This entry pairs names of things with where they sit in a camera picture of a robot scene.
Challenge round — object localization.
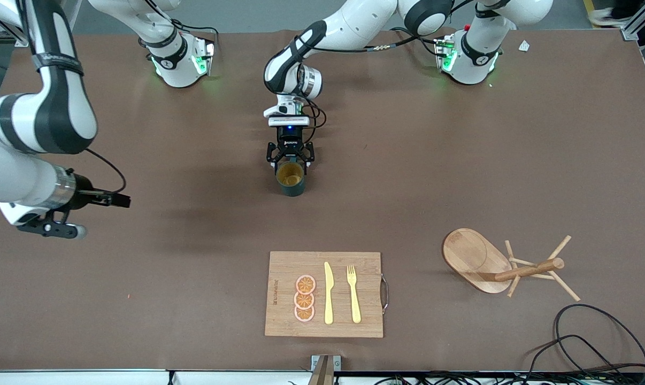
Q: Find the dark teal cup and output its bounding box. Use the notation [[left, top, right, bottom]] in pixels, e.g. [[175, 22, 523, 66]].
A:
[[275, 160, 306, 197]]

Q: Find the wooden cutting board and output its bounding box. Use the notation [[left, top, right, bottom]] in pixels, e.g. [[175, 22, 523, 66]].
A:
[[265, 251, 390, 338]]

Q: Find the circuit box with green light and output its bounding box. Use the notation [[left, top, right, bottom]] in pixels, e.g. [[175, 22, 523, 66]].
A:
[[434, 35, 457, 73], [193, 37, 216, 76]]

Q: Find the yellow plastic knife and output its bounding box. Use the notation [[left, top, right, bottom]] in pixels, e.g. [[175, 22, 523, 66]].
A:
[[324, 261, 335, 325]]

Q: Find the yellow plastic fork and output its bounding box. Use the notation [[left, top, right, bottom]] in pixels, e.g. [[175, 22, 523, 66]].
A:
[[347, 265, 362, 324]]

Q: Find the wooden mug tree stand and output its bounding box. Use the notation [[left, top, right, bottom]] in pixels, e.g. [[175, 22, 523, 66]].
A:
[[443, 228, 581, 302]]

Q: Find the person in dark clothes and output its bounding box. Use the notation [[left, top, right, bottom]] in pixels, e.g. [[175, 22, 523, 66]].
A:
[[590, 0, 645, 49]]

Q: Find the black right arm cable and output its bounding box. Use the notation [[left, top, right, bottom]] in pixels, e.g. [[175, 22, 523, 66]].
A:
[[85, 149, 127, 194]]

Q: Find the black base cable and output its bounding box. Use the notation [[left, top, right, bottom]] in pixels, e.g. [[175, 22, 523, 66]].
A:
[[389, 27, 442, 57], [149, 0, 220, 51]]

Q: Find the metal table bracket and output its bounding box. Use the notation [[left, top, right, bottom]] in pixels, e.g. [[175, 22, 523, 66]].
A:
[[311, 355, 342, 385]]

